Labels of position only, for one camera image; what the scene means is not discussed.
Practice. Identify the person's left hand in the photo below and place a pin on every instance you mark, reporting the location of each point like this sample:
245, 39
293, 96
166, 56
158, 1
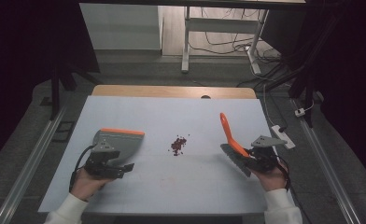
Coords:
86, 185

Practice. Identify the white cabinet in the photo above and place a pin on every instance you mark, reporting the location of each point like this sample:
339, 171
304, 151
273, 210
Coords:
122, 26

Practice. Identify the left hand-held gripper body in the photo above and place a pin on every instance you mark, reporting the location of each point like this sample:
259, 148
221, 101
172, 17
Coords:
105, 155

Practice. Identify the metal floor rail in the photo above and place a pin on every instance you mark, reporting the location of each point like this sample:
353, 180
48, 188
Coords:
327, 168
31, 161

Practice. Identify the black metal stand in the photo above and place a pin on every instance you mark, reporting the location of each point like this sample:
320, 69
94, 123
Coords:
305, 84
55, 93

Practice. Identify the white metal desk frame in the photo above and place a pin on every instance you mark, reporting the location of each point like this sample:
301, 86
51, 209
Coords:
221, 25

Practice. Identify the person's right hand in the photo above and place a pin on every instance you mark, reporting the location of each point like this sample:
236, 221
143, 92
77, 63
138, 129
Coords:
273, 180

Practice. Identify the small white plug adapter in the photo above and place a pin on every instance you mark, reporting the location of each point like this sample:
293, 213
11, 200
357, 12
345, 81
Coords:
300, 112

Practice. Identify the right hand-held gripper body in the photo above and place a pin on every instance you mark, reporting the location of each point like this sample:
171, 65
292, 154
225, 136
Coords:
264, 149

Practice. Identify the white table mat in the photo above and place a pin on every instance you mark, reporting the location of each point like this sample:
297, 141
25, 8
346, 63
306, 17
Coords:
184, 186

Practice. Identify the white power strip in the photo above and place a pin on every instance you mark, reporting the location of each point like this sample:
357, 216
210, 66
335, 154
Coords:
283, 137

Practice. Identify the pile of red crumbs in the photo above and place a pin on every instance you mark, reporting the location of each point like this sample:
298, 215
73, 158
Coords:
178, 145

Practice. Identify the grey dustpan with orange edge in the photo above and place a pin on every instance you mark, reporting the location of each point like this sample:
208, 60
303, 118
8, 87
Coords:
122, 144

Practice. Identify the orange brush with grey bristles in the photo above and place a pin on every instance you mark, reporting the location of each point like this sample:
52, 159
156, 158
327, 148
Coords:
232, 143

